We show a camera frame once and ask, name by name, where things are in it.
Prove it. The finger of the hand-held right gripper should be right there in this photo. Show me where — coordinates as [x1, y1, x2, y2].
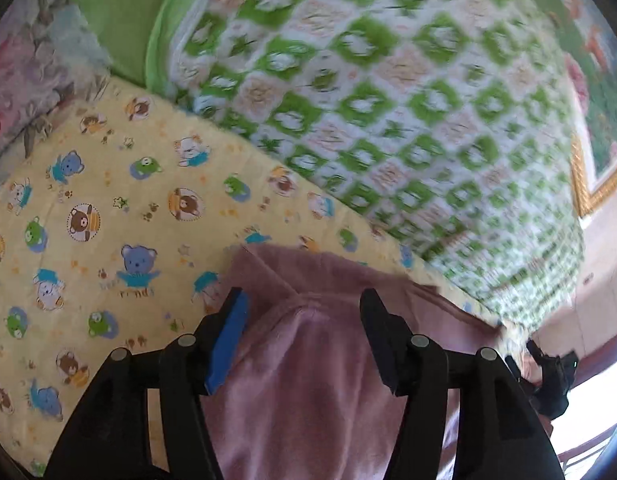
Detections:
[525, 339, 580, 418]

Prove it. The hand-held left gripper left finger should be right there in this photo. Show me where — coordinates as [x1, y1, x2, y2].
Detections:
[44, 287, 250, 480]

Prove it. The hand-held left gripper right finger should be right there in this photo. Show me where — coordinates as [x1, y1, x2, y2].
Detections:
[359, 288, 565, 480]

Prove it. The pink cloth garment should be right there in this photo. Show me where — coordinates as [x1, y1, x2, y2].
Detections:
[147, 243, 554, 480]

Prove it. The yellow bear print bed sheet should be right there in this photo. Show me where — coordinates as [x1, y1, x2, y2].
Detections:
[0, 76, 526, 480]

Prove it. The green white patterned blanket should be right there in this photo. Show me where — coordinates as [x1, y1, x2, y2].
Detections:
[166, 0, 586, 333]

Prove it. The gold framed picture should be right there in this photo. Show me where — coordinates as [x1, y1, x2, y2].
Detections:
[508, 0, 617, 220]

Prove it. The floral print pillow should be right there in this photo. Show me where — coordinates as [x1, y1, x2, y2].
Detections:
[0, 0, 112, 193]

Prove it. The green pillow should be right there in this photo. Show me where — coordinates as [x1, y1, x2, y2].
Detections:
[63, 0, 209, 92]

